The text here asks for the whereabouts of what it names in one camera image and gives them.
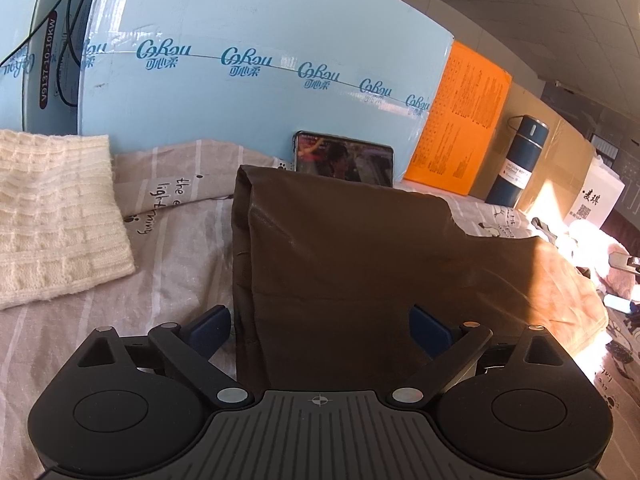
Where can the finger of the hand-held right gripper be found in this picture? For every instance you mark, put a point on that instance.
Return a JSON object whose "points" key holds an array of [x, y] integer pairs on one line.
{"points": [[620, 304]]}

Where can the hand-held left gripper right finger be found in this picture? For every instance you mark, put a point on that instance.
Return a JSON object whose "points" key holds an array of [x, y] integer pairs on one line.
{"points": [[427, 327]]}

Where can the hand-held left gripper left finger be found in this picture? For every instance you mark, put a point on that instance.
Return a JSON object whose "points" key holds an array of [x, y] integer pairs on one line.
{"points": [[210, 330]]}

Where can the brown garment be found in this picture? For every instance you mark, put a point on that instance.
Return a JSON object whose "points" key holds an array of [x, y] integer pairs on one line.
{"points": [[350, 260]]}

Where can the pink and white cloth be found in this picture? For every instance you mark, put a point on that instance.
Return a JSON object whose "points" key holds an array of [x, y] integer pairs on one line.
{"points": [[590, 255]]}

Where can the grey striped printed bedsheet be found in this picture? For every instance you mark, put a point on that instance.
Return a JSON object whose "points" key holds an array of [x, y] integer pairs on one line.
{"points": [[185, 270]]}

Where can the white printed box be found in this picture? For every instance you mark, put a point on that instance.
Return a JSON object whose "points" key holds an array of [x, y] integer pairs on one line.
{"points": [[597, 195]]}

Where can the brown cardboard box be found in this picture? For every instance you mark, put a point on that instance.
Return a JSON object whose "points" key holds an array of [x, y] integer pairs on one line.
{"points": [[560, 160]]}

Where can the dark blue thermos bottle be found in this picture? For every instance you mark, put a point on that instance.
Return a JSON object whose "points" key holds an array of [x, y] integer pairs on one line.
{"points": [[517, 165]]}

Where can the smartphone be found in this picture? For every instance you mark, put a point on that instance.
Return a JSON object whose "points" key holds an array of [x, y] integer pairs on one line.
{"points": [[345, 157]]}

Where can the cream knitted sweater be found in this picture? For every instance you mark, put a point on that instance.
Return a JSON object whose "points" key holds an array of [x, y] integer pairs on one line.
{"points": [[55, 220]]}

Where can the orange box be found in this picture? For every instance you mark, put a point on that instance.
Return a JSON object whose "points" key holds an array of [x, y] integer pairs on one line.
{"points": [[460, 120]]}

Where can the light blue carton with label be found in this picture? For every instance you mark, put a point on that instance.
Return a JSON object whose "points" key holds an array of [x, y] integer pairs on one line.
{"points": [[47, 85]]}

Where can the large light blue carton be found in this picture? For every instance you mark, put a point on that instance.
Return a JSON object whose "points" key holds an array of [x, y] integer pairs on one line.
{"points": [[250, 20]]}

